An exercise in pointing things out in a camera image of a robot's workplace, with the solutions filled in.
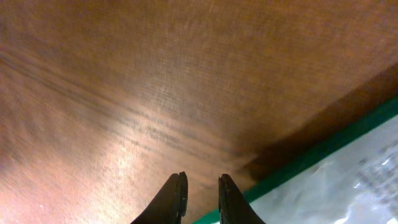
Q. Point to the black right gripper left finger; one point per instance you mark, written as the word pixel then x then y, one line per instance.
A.
pixel 170 203

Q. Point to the green 3M gloves package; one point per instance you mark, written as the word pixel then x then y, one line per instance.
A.
pixel 349 178

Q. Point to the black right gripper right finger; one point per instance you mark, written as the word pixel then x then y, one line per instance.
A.
pixel 232 206

